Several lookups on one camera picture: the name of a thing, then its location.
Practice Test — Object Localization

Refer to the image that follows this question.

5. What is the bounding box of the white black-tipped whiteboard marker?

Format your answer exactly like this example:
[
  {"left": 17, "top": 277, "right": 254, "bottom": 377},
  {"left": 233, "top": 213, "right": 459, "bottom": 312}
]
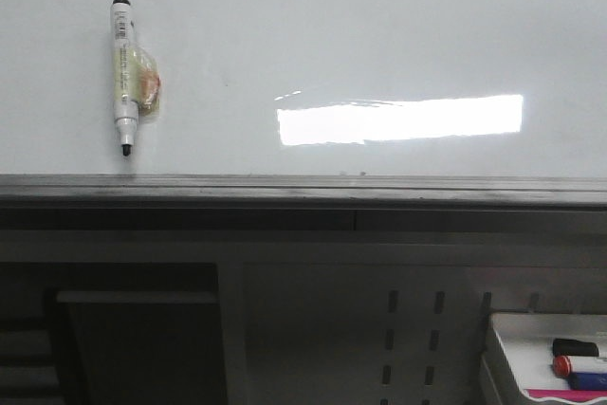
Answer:
[{"left": 110, "top": 0, "right": 161, "bottom": 157}]

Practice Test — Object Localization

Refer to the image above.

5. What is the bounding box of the grey whiteboard marker ledge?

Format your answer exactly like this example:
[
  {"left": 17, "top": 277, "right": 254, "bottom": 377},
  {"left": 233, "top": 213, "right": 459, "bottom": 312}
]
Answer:
[{"left": 1, "top": 175, "right": 606, "bottom": 234}]

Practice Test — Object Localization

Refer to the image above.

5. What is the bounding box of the white glossy whiteboard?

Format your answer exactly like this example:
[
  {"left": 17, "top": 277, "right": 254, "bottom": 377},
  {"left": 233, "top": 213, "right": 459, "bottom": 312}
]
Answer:
[{"left": 1, "top": 0, "right": 606, "bottom": 179}]

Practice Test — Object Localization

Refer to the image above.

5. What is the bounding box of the grey slotted pegboard panel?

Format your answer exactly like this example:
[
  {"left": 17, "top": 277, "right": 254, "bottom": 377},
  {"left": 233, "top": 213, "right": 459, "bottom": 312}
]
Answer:
[{"left": 242, "top": 264, "right": 606, "bottom": 404}]

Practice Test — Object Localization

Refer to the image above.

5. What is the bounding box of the white storage tray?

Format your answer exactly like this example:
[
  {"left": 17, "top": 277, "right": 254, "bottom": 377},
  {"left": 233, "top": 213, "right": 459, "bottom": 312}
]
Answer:
[{"left": 479, "top": 313, "right": 606, "bottom": 404}]

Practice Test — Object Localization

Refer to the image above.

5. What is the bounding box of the dark cabinet with shelf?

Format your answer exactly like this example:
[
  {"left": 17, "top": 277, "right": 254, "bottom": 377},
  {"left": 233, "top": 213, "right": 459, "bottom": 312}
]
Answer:
[{"left": 1, "top": 263, "right": 228, "bottom": 404}]

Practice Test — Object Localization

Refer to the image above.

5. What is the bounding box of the black marker in tray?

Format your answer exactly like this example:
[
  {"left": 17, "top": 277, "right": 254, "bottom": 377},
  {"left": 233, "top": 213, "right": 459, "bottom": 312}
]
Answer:
[{"left": 552, "top": 338, "right": 600, "bottom": 358}]

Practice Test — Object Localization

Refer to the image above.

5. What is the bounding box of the red-capped marker in tray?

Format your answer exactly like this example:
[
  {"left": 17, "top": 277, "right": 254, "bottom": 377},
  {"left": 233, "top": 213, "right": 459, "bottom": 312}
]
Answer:
[{"left": 552, "top": 356, "right": 607, "bottom": 377}]

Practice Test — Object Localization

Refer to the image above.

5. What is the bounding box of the blue-capped marker in tray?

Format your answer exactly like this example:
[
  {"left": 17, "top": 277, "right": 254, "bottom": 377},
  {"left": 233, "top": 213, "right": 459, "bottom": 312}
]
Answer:
[{"left": 567, "top": 372, "right": 607, "bottom": 391}]

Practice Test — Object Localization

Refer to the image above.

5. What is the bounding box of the pink item in tray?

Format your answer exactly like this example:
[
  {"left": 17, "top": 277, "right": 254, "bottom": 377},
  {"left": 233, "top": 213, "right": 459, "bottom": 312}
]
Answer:
[{"left": 526, "top": 389, "right": 606, "bottom": 403}]

